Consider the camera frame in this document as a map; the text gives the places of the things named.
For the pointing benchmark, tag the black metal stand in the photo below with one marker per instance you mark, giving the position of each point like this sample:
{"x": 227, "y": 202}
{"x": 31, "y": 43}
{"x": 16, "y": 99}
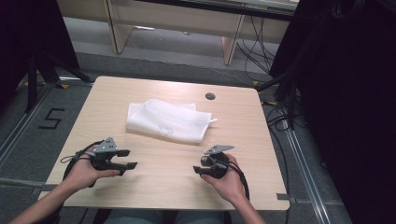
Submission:
{"x": 291, "y": 93}

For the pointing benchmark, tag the person's legs in jeans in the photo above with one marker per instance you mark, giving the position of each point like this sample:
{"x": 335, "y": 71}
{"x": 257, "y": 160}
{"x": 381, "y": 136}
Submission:
{"x": 134, "y": 217}

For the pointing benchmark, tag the person's right hand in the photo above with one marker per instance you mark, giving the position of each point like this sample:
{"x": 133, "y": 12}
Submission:
{"x": 230, "y": 185}

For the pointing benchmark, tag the black tripod stand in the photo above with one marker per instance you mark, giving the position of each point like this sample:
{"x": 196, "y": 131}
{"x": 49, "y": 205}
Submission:
{"x": 32, "y": 81}

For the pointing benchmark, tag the white cloth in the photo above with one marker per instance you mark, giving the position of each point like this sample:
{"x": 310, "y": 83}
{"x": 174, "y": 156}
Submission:
{"x": 168, "y": 121}

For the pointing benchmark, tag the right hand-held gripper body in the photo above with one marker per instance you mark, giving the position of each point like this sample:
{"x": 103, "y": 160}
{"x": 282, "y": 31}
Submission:
{"x": 218, "y": 165}

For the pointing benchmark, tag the black curtain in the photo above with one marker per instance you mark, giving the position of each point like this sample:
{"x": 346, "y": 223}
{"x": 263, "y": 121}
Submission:
{"x": 348, "y": 93}
{"x": 28, "y": 37}

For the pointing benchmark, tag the person's left hand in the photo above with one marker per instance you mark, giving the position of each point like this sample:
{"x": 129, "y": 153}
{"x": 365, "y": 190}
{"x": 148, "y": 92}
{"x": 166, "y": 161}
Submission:
{"x": 81, "y": 174}

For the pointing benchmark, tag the round grey table grommet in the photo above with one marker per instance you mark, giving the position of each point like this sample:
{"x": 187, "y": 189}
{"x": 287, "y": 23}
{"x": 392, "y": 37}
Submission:
{"x": 210, "y": 96}

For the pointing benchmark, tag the light wooden desk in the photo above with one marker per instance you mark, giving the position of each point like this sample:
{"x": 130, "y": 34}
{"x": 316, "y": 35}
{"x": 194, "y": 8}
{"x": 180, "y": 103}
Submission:
{"x": 174, "y": 18}

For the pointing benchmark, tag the metal floor rail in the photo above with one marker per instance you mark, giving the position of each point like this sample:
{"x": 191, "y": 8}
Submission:
{"x": 21, "y": 124}
{"x": 306, "y": 174}

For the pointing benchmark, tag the grey tape strip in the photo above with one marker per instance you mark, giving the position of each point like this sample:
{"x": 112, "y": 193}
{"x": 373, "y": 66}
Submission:
{"x": 282, "y": 196}
{"x": 45, "y": 188}

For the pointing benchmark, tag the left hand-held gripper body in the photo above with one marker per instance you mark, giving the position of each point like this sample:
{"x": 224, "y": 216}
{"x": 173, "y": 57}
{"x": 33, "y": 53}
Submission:
{"x": 104, "y": 152}

